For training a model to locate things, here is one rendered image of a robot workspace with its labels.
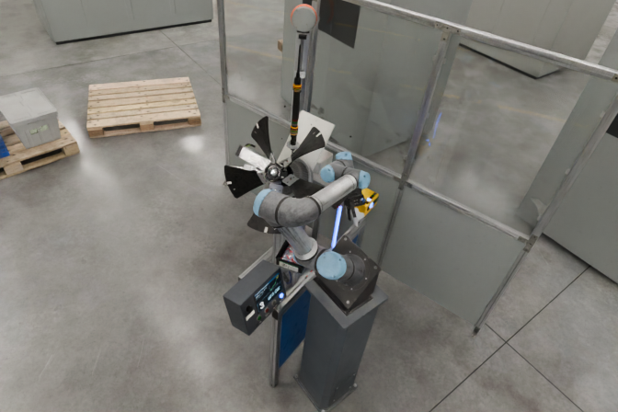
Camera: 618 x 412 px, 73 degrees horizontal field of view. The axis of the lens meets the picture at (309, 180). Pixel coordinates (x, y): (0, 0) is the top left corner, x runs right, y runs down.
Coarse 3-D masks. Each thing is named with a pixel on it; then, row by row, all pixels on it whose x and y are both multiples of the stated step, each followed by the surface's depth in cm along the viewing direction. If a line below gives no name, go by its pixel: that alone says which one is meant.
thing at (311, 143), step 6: (312, 132) 247; (318, 132) 242; (306, 138) 248; (312, 138) 243; (318, 138) 239; (300, 144) 250; (306, 144) 242; (312, 144) 239; (318, 144) 236; (324, 144) 234; (300, 150) 243; (306, 150) 238; (312, 150) 236; (294, 156) 242; (300, 156) 238
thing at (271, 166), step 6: (270, 168) 243; (276, 168) 242; (282, 168) 242; (288, 168) 251; (264, 174) 244; (270, 174) 244; (276, 174) 241; (282, 174) 241; (288, 174) 250; (270, 180) 242; (276, 180) 241
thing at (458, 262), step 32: (352, 160) 303; (256, 192) 398; (384, 192) 300; (416, 192) 283; (320, 224) 362; (352, 224) 337; (384, 224) 315; (416, 224) 296; (448, 224) 279; (480, 224) 264; (384, 256) 332; (416, 256) 311; (448, 256) 292; (480, 256) 276; (512, 256) 261; (416, 288) 328; (448, 288) 307; (480, 288) 289
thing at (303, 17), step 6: (300, 6) 249; (306, 6) 249; (294, 12) 250; (300, 12) 250; (306, 12) 250; (312, 12) 250; (294, 18) 252; (300, 18) 252; (306, 18) 252; (312, 18) 252; (294, 24) 255; (300, 24) 254; (306, 24) 254; (312, 24) 254; (300, 30) 257; (306, 30) 257
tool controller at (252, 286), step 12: (264, 264) 189; (252, 276) 183; (264, 276) 182; (276, 276) 185; (240, 288) 178; (252, 288) 177; (264, 288) 180; (276, 288) 187; (228, 300) 174; (240, 300) 172; (252, 300) 175; (276, 300) 189; (228, 312) 180; (240, 312) 172; (252, 312) 177; (264, 312) 184; (240, 324) 178; (252, 324) 179
